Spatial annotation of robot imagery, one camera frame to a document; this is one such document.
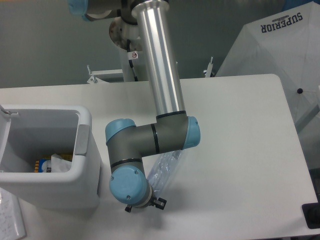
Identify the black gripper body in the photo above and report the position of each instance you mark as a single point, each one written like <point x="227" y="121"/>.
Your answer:
<point x="146" y="201"/>

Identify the clear crushed plastic bottle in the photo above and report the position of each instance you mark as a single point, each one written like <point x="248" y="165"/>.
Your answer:
<point x="163" y="171"/>

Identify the clear plastic bag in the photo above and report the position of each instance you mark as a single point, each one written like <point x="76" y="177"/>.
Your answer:
<point x="59" y="165"/>

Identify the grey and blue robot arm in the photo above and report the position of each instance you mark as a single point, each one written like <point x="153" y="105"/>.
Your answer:
<point x="174" y="130"/>

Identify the white plastic trash can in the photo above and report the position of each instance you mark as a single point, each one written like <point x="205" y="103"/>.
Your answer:
<point x="48" y="155"/>

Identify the yellow blue snack package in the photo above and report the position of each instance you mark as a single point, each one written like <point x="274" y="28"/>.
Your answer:
<point x="43" y="165"/>

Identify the white notepad with writing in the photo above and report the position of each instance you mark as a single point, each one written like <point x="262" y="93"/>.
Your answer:
<point x="12" y="225"/>

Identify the black device at edge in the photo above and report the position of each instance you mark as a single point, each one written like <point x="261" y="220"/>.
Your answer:
<point x="311" y="212"/>

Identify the white umbrella with lettering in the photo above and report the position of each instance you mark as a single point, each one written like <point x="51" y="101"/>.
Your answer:
<point x="286" y="44"/>

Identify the white metal base bracket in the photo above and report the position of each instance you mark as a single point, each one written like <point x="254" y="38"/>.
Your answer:
<point x="132" y="70"/>

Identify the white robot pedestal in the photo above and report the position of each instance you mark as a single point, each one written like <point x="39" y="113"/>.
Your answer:
<point x="126" y="38"/>

